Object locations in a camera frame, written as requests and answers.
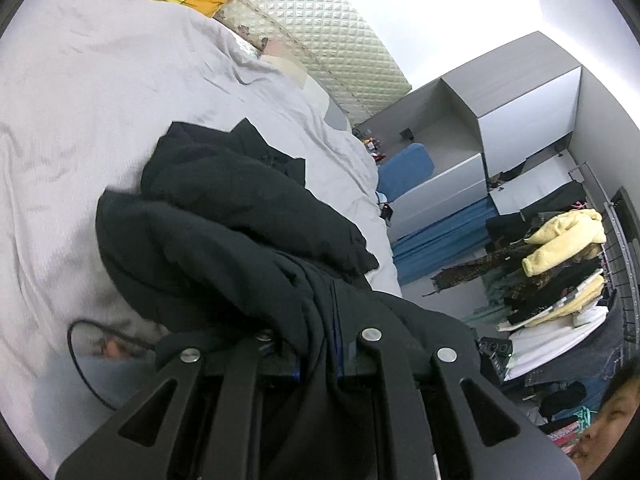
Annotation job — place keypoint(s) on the small black device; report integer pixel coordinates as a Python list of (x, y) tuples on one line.
[(387, 211)]

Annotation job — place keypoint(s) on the grey white wardrobe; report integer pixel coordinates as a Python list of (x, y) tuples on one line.
[(515, 105)]

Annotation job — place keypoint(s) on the stack of white clothes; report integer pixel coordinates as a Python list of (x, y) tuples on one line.
[(555, 340)]

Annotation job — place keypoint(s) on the bed with grey sheet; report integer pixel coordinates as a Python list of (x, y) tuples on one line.
[(100, 110)]

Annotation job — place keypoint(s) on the cream quilted headboard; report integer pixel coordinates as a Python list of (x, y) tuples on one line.
[(320, 35)]

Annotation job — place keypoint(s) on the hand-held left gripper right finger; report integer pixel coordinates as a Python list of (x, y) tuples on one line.
[(380, 360)]

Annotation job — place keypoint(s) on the patchwork pillow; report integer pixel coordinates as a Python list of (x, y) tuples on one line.
[(305, 82)]

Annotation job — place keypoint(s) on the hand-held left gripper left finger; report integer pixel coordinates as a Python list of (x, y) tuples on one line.
[(240, 375)]

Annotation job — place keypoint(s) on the metal clothes rack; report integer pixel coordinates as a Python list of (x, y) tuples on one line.
[(617, 240)]

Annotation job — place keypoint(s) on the person's face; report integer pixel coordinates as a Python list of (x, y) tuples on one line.
[(607, 430)]

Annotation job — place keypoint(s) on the pale yellow fleece garment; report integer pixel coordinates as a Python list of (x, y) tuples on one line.
[(560, 242)]

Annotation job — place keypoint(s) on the black puffer jacket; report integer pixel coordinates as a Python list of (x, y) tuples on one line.
[(225, 220)]

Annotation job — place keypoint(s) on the blue cushion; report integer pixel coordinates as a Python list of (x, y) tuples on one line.
[(405, 170)]

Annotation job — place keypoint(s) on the hung clothes on rack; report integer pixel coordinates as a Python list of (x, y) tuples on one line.
[(545, 285)]

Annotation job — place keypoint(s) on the row of cosmetic bottles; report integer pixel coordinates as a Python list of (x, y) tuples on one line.
[(372, 147)]

